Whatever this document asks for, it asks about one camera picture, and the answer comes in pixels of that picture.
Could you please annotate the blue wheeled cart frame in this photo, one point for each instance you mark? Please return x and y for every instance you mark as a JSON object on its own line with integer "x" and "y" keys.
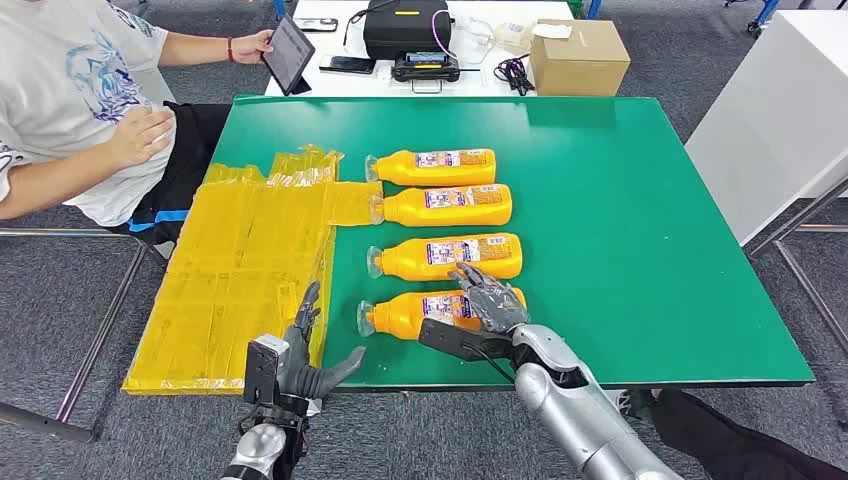
{"x": 767, "y": 13}

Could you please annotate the clear plastic packet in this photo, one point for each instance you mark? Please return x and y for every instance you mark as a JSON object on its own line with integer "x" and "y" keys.
{"x": 513, "y": 36}

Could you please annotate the black tablet with stand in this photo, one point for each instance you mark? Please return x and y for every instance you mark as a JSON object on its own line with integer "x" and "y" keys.
{"x": 286, "y": 53}

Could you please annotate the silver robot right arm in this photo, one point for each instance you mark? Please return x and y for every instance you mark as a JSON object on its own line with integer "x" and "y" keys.
{"x": 563, "y": 411}

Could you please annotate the person's right forearm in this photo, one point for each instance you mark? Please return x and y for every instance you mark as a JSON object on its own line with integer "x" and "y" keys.
{"x": 60, "y": 185}

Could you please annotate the person's left hand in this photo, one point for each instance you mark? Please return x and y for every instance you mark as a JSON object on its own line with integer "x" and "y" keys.
{"x": 252, "y": 48}

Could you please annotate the black handheld controller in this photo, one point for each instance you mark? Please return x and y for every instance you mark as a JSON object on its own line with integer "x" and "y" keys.
{"x": 424, "y": 66}

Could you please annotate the green plastic crate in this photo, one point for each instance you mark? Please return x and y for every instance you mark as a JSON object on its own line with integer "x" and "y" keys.
{"x": 577, "y": 6}

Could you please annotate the white paper sheet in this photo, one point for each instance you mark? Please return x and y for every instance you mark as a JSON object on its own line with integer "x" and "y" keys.
{"x": 551, "y": 30}

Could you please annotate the person's right hand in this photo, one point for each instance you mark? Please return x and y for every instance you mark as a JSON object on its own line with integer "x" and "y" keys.
{"x": 142, "y": 136}

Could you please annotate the person's leg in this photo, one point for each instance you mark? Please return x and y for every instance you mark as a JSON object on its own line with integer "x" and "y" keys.
{"x": 729, "y": 444}

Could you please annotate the small white object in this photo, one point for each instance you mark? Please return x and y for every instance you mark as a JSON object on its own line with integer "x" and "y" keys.
{"x": 316, "y": 405}

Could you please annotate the black carry bag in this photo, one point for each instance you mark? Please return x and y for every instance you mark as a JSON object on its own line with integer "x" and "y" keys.
{"x": 407, "y": 30}

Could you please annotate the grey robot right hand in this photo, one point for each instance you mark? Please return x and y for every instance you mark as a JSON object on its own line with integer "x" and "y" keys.
{"x": 493, "y": 305}

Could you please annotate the blue metal leg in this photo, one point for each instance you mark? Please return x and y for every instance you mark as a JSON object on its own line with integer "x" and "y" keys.
{"x": 593, "y": 8}
{"x": 279, "y": 8}

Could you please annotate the black smartphone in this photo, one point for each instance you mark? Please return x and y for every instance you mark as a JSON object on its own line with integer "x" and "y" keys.
{"x": 348, "y": 64}
{"x": 315, "y": 24}

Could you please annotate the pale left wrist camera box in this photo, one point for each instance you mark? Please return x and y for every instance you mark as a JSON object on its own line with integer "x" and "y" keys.
{"x": 262, "y": 368}

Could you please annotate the silver metal table legs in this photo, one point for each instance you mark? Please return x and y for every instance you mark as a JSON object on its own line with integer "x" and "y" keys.
{"x": 805, "y": 288}

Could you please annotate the person's left forearm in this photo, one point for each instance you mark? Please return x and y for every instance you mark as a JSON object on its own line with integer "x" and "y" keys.
{"x": 195, "y": 50}

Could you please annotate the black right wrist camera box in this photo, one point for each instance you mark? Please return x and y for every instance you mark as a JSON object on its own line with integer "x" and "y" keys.
{"x": 457, "y": 341}

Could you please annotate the white side table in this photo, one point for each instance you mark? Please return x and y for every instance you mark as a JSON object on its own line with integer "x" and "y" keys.
{"x": 768, "y": 119}

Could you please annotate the silver metal bench frame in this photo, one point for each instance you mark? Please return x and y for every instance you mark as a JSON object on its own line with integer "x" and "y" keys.
{"x": 99, "y": 331}

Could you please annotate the brown cardboard box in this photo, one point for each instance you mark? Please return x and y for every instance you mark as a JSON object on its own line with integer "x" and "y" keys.
{"x": 580, "y": 66}

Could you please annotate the person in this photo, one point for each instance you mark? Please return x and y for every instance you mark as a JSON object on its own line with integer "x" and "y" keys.
{"x": 66, "y": 79}

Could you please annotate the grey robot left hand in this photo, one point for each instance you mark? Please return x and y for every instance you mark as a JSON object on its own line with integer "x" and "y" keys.
{"x": 301, "y": 344}

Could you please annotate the orange detergent bottle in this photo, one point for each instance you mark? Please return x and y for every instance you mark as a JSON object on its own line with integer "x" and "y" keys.
{"x": 424, "y": 265}
{"x": 450, "y": 213}
{"x": 397, "y": 314}
{"x": 437, "y": 173}

